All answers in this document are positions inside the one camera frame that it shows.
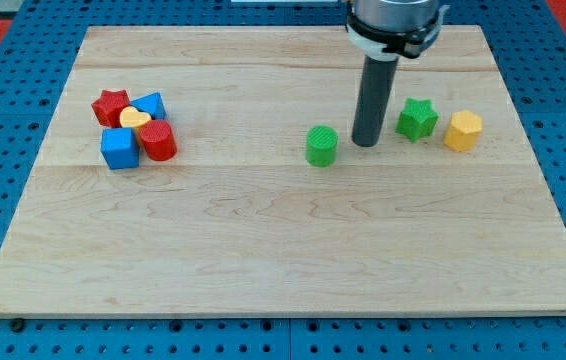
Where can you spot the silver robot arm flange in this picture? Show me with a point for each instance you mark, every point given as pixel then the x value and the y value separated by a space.
pixel 385 30

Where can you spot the blue triangle block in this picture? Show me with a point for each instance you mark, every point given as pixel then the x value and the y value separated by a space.
pixel 151 104

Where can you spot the green cylinder block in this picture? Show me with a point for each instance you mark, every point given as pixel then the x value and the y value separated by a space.
pixel 321 146

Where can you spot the light wooden board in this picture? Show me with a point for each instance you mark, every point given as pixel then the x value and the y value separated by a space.
pixel 239 225

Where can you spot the red cylinder block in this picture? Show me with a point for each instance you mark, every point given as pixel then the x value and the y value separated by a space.
pixel 158 140

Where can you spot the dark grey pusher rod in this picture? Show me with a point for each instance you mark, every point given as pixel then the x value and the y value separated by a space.
pixel 373 96

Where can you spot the green star block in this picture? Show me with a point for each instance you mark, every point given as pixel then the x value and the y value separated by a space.
pixel 417 119

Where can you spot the blue cube block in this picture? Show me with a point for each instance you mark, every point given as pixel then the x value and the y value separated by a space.
pixel 119 148

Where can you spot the yellow heart block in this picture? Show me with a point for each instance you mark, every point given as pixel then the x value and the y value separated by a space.
pixel 131 117

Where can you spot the yellow hexagon block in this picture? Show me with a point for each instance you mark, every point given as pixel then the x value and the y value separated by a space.
pixel 464 130

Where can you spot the red star block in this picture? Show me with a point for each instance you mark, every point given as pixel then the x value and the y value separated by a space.
pixel 108 107

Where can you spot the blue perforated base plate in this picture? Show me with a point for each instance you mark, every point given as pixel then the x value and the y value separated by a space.
pixel 36 55

